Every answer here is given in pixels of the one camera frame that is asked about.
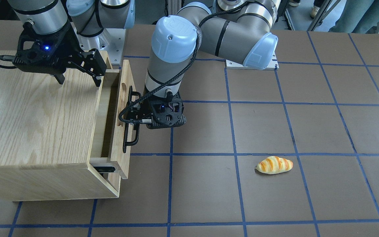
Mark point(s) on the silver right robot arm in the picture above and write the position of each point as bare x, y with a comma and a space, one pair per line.
88, 18

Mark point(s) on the wooden drawer cabinet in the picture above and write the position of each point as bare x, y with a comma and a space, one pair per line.
46, 137

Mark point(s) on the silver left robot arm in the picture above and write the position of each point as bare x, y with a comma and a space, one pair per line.
238, 30

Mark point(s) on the toy bread loaf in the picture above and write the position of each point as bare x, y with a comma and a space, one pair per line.
274, 165

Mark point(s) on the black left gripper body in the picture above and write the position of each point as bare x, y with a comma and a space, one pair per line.
139, 109

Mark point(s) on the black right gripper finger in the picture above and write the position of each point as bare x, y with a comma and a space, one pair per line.
60, 78
90, 62

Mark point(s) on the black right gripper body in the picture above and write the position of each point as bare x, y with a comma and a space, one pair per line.
67, 43

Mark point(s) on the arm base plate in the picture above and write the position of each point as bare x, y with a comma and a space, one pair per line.
271, 65
111, 40

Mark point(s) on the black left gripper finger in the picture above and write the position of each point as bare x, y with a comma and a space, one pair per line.
126, 142
133, 96

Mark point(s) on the wooden drawer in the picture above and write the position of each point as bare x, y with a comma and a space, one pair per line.
111, 132

